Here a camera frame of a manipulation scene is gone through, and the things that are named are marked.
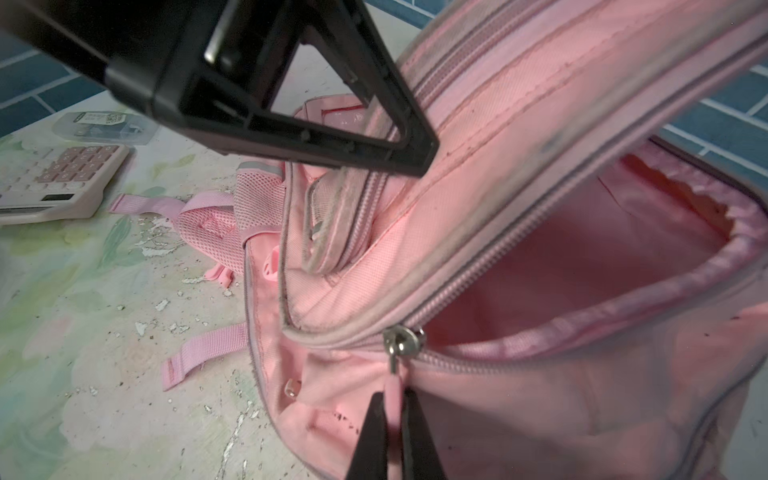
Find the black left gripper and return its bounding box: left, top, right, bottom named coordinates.
left=1, top=1, right=226, bottom=114

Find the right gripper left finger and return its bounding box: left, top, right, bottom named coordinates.
left=345, top=392, right=388, bottom=480

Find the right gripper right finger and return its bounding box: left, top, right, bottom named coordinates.
left=401, top=388, right=447, bottom=480

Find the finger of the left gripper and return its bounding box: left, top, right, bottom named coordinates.
left=154, top=1, right=439, bottom=177

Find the white pink calculator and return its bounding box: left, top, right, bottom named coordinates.
left=1, top=144, right=132, bottom=226

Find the pink student backpack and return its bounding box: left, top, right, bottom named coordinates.
left=112, top=1, right=767, bottom=479

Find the clear plastic box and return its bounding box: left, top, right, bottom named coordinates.
left=52, top=111, right=159, bottom=145

